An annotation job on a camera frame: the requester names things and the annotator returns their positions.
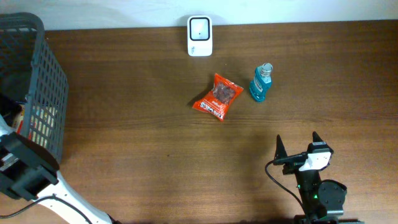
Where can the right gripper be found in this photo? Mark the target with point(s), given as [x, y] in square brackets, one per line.
[291, 165]

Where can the blue mouthwash bottle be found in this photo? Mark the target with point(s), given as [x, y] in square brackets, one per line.
[261, 82]

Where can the orange red snack bag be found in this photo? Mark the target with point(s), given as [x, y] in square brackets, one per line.
[218, 100]

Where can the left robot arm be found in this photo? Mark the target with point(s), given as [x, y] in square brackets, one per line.
[30, 172]

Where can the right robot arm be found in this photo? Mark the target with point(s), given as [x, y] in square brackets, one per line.
[321, 200]

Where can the white barcode scanner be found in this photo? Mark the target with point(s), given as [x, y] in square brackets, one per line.
[199, 36]

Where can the packaged items in basket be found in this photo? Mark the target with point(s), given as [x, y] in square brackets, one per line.
[42, 122]

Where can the grey plastic mesh basket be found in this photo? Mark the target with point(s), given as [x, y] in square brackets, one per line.
[30, 73]

